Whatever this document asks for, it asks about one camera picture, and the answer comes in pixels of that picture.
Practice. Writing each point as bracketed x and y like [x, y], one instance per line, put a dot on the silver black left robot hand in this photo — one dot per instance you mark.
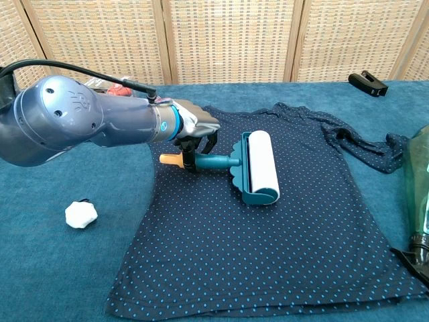
[196, 122]

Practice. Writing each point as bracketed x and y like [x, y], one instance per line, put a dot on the teal lint roller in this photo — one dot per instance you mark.
[258, 167]

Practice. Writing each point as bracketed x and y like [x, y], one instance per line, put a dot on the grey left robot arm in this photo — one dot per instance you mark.
[67, 117]

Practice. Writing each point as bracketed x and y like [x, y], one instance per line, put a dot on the navy polka dot shirt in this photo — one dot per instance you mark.
[248, 221]

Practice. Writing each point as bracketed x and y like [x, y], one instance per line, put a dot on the woven rattan folding screen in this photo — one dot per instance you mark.
[214, 40]

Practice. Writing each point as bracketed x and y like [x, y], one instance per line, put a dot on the clear box with red items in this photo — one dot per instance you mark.
[118, 89]

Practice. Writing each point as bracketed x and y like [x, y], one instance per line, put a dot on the crumpled white paper ball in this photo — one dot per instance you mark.
[80, 215]

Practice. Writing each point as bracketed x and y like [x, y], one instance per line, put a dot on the black plastic clip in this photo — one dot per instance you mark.
[368, 84]

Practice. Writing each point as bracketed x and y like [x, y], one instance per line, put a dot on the blue terry table cloth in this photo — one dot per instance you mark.
[50, 261]

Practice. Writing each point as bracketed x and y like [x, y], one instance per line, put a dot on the green transparent spray bottle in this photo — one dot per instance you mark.
[419, 198]

